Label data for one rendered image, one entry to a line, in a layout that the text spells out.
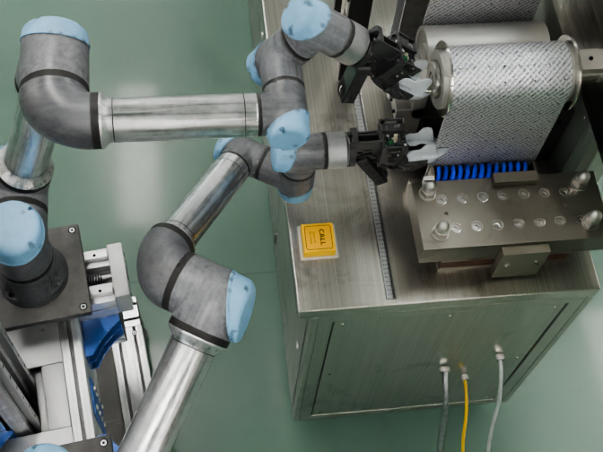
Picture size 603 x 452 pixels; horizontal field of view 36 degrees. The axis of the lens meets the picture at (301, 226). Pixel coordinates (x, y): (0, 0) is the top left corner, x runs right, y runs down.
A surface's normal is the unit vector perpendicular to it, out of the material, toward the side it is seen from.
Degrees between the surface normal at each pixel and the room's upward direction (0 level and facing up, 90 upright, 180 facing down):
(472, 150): 90
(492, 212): 0
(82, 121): 38
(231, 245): 0
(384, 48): 90
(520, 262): 90
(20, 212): 8
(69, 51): 34
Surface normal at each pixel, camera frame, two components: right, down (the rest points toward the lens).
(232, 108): 0.12, -0.24
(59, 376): 0.06, -0.47
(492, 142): 0.11, 0.88
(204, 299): -0.11, -0.14
